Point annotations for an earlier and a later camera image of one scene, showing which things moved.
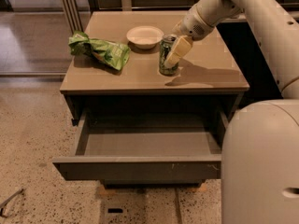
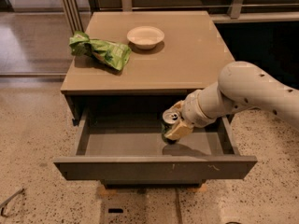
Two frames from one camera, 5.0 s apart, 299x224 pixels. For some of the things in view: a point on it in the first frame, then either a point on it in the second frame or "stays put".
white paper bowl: (145, 37) stays put
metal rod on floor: (1, 204) stays put
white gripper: (192, 25) -> (192, 110)
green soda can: (165, 46) -> (170, 118)
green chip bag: (111, 53) stays put
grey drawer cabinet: (149, 106) stays put
